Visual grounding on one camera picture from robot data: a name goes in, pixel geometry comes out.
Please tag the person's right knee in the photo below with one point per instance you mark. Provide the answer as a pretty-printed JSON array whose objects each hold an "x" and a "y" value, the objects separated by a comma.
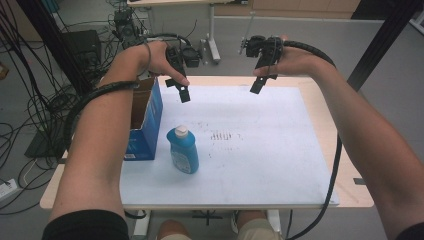
[{"x": 256, "y": 226}]

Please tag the person's left knee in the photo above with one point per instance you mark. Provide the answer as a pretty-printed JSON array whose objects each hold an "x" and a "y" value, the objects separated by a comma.
[{"x": 173, "y": 231}]

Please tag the person's shoe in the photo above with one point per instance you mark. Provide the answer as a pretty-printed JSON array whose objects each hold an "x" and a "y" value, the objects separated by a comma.
[{"x": 235, "y": 221}]

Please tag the white power strip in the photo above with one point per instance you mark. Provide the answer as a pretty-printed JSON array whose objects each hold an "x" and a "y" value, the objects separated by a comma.
[{"x": 7, "y": 189}]

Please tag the black floor mat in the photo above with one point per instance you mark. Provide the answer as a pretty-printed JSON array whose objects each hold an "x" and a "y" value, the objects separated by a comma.
[{"x": 41, "y": 146}]

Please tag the blue cardboard box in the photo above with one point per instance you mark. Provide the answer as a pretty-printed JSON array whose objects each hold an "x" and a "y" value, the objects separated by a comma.
[{"x": 146, "y": 116}]

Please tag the wooden cabinet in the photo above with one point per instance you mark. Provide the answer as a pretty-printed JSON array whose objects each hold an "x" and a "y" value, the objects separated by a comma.
[{"x": 300, "y": 8}]

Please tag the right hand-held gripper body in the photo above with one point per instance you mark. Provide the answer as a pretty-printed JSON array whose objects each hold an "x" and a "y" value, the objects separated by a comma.
[{"x": 266, "y": 50}]

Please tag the black computer case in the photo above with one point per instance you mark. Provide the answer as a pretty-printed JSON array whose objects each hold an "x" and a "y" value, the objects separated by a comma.
[{"x": 83, "y": 46}]

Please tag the white board mat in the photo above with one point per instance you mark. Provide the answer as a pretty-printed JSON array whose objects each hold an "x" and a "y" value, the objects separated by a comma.
[{"x": 253, "y": 153}]

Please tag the white table leg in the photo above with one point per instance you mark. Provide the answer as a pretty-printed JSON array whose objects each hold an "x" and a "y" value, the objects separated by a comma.
[
  {"x": 274, "y": 220},
  {"x": 141, "y": 225}
]

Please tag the black equipment on stand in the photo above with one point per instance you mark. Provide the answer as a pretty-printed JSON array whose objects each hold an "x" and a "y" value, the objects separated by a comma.
[{"x": 126, "y": 28}]

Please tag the blue bottle with white cap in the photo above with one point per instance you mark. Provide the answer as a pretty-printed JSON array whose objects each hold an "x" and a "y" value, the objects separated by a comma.
[{"x": 184, "y": 153}]

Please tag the slanted black metal post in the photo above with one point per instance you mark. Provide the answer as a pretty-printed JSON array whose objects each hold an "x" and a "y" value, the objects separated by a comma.
[{"x": 56, "y": 43}]

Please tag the person's knee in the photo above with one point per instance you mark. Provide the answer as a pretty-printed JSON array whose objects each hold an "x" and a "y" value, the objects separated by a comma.
[
  {"x": 173, "y": 231},
  {"x": 256, "y": 226}
]

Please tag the black table frame bracket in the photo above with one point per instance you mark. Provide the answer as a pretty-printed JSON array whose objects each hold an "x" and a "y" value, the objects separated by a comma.
[{"x": 207, "y": 216}]

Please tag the thick black metal post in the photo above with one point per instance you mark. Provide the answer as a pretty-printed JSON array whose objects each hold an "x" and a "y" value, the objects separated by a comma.
[{"x": 383, "y": 40}]

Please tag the person's right black sleeve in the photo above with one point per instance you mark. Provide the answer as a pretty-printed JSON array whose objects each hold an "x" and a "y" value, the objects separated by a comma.
[{"x": 411, "y": 233}]

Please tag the person's black sleeve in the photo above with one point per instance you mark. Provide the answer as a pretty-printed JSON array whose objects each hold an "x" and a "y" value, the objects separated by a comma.
[
  {"x": 86, "y": 226},
  {"x": 411, "y": 233}
]

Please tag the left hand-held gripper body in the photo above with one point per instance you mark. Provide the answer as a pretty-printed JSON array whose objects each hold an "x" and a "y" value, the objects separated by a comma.
[{"x": 190, "y": 56}]

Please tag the desk with white legs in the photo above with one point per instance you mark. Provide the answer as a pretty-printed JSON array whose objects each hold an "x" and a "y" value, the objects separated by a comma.
[{"x": 213, "y": 36}]

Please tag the person's right hand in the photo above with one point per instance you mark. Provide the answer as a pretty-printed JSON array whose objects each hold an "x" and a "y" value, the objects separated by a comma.
[{"x": 296, "y": 61}]

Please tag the black tape strip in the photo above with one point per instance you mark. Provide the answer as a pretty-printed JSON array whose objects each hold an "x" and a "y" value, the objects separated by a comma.
[
  {"x": 359, "y": 181},
  {"x": 61, "y": 161}
]

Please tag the person's left black sleeve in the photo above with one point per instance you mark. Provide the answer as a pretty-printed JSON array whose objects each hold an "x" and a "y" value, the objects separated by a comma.
[{"x": 86, "y": 226}]

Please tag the person's left hand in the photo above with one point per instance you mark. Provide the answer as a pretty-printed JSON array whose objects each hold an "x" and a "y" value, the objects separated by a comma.
[{"x": 156, "y": 60}]

